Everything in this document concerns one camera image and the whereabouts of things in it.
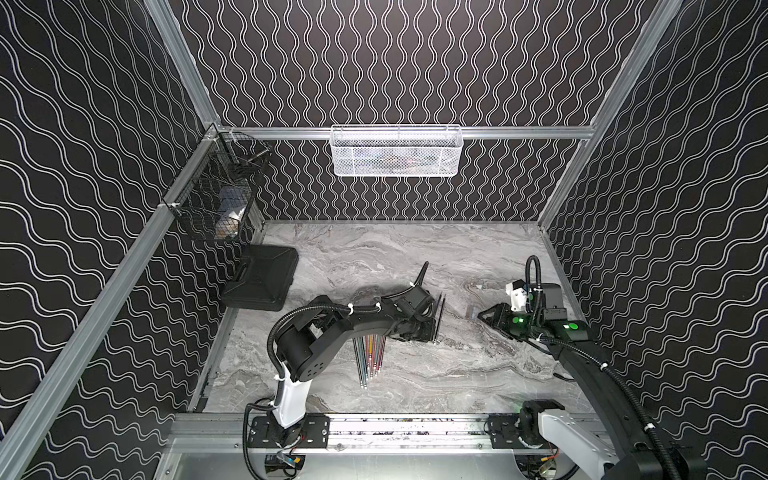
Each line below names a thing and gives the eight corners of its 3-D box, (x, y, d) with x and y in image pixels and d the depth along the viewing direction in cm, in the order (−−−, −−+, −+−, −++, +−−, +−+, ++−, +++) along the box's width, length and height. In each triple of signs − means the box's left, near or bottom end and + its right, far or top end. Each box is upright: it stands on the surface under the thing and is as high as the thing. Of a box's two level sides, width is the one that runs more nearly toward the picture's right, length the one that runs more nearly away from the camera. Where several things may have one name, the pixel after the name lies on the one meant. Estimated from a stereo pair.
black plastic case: (227, 310, 98) (218, 300, 93) (248, 255, 113) (241, 244, 108) (286, 310, 98) (280, 300, 93) (299, 256, 113) (295, 244, 108)
